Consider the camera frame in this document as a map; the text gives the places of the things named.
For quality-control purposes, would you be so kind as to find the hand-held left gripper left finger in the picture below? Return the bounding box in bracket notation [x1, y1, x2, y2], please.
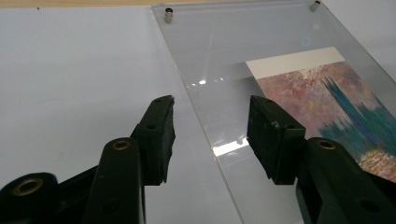
[82, 94, 177, 224]

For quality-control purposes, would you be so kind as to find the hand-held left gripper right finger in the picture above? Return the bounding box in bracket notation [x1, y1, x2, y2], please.
[247, 94, 396, 224]

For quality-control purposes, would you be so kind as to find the clear acrylic picture frame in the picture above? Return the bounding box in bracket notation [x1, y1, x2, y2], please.
[151, 0, 396, 224]

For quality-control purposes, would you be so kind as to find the painted landscape picture card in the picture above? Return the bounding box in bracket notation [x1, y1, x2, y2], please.
[245, 46, 396, 183]

